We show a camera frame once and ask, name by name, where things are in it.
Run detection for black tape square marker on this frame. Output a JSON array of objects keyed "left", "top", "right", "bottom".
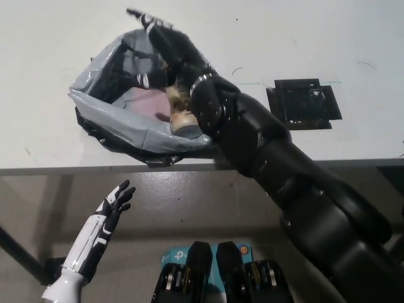
[{"left": 265, "top": 78, "right": 343, "bottom": 130}]

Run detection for black robot body blocks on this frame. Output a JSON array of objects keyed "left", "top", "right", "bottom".
[{"left": 151, "top": 241, "right": 288, "bottom": 303}]

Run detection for black table foot plate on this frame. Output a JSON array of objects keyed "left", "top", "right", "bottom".
[{"left": 44, "top": 257, "right": 66, "bottom": 285}]

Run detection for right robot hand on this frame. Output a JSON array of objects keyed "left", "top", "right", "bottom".
[{"left": 126, "top": 8, "right": 220, "bottom": 92}]

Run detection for teal cardboard box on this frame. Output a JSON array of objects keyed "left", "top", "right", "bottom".
[{"left": 159, "top": 243, "right": 255, "bottom": 303}]

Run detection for pink item inside bag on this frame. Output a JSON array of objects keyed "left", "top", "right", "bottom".
[{"left": 128, "top": 88, "right": 173, "bottom": 122}]

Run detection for grey plastic bag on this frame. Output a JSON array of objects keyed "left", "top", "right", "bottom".
[{"left": 68, "top": 28, "right": 222, "bottom": 152}]

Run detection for beige protein shake bottle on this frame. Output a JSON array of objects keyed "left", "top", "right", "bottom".
[{"left": 163, "top": 83, "right": 203, "bottom": 137}]

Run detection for black diagonal table leg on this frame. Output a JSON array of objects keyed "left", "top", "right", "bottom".
[{"left": 0, "top": 225, "right": 45, "bottom": 278}]

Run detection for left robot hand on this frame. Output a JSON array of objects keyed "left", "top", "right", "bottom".
[{"left": 61, "top": 179, "right": 137, "bottom": 282}]

